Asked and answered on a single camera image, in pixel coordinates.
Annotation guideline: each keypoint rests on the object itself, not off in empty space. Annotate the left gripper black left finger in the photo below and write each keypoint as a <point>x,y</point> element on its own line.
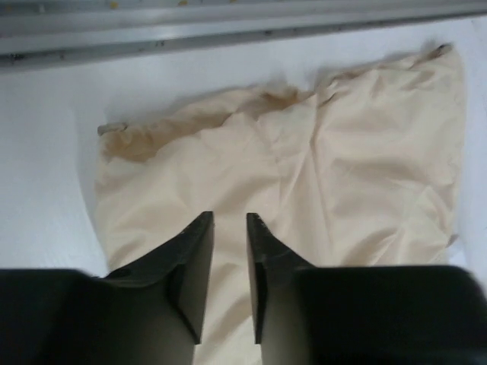
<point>181,266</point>

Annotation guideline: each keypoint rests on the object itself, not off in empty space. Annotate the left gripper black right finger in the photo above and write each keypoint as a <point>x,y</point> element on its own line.
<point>271,264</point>

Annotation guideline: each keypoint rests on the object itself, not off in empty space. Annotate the beige trousers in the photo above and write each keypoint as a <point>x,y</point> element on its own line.
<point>362,170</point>

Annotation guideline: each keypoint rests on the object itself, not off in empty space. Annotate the grey aluminium table rail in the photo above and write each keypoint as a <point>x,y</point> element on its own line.
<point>38,34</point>

